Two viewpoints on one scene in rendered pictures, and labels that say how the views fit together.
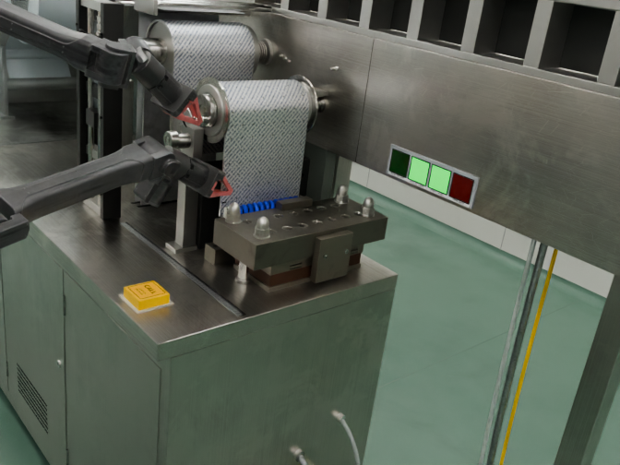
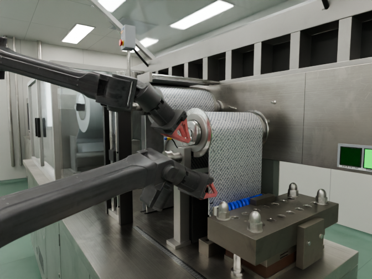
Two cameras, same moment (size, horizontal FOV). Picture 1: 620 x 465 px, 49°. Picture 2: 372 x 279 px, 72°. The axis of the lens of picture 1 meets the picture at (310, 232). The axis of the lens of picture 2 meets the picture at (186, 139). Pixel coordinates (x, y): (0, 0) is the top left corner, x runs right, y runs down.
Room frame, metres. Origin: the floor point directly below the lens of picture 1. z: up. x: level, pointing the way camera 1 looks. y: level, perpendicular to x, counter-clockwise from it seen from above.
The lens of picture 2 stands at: (0.76, 0.20, 1.30)
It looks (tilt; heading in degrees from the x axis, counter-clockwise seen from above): 5 degrees down; 6
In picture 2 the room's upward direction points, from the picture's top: straight up
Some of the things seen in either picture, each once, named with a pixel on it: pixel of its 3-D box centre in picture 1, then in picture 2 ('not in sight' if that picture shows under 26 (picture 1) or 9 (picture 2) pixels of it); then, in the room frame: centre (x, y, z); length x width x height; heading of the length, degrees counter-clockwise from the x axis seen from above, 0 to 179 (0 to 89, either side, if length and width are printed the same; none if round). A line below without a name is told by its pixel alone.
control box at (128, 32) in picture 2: not in sight; (126, 38); (1.95, 0.61, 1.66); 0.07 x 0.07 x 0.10; 36
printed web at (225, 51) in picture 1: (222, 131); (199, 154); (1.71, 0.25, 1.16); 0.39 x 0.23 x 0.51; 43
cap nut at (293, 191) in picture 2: (342, 193); (293, 189); (1.65, -0.07, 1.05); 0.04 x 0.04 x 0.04
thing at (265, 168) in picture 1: (263, 172); (237, 177); (1.56, 0.13, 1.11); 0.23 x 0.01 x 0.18; 133
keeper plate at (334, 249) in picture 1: (332, 256); (311, 242); (1.45, -0.06, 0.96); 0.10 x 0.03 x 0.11; 133
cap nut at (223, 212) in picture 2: (233, 211); (223, 210); (1.43, 0.17, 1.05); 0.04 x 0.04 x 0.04
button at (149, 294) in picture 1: (146, 295); not in sight; (1.25, 0.32, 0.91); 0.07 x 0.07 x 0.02; 43
